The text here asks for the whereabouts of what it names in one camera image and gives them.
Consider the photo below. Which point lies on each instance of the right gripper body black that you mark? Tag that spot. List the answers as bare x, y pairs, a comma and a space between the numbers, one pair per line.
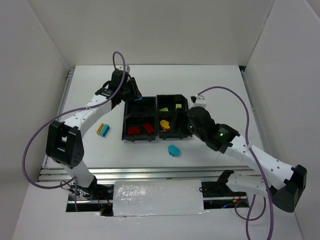
182, 116

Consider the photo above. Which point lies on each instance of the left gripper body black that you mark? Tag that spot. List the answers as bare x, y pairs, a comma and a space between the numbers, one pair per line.
133, 88

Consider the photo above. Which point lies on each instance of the yellow rounded lego brick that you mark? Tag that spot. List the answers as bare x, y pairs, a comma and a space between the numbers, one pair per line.
164, 125

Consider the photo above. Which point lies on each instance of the teal rounded lego brick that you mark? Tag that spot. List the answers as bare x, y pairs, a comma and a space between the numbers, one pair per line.
173, 151

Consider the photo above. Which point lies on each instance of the yellow striped lego piece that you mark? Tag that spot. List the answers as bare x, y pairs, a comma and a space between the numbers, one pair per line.
100, 129

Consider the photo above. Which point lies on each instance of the lime green lego plate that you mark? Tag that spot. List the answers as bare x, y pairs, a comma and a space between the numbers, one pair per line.
178, 106

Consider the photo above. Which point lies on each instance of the red flower lego brick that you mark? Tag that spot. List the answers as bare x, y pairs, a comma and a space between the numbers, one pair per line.
135, 130

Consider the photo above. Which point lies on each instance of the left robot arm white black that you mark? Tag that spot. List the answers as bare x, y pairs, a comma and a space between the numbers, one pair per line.
65, 138

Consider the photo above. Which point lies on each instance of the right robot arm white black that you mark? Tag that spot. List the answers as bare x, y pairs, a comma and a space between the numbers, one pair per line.
281, 183

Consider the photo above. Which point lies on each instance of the lime lego tile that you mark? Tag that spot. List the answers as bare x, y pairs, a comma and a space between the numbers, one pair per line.
165, 109

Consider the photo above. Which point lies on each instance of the black four compartment tray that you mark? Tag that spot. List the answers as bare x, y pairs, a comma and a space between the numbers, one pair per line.
146, 110

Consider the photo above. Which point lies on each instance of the white foil covered board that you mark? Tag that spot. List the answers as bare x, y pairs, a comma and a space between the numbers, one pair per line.
157, 198

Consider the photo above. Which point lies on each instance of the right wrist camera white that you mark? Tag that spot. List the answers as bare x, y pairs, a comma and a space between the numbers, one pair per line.
198, 101

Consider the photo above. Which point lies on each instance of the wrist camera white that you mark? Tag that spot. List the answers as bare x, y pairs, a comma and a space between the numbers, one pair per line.
125, 68
198, 101

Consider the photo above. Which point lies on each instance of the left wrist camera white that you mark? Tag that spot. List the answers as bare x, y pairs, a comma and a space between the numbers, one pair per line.
125, 68

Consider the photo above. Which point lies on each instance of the aluminium frame rail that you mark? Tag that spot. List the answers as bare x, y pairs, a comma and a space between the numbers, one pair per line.
167, 173

